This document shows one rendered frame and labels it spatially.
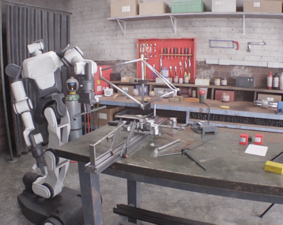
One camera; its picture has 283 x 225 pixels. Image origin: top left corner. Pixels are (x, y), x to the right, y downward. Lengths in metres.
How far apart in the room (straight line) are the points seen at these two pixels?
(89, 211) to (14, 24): 2.78
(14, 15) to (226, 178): 3.27
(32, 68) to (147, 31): 2.26
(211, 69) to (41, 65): 2.33
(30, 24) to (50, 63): 2.02
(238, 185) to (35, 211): 1.61
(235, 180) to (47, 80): 1.37
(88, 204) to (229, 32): 2.78
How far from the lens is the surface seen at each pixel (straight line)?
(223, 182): 1.00
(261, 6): 3.21
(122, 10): 3.62
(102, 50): 4.04
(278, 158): 1.22
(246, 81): 3.26
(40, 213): 2.09
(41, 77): 1.80
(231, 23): 3.45
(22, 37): 3.67
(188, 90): 3.32
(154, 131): 1.34
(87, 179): 1.34
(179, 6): 3.31
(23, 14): 3.71
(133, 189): 1.95
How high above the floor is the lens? 1.33
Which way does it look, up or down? 12 degrees down
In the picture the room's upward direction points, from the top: straight up
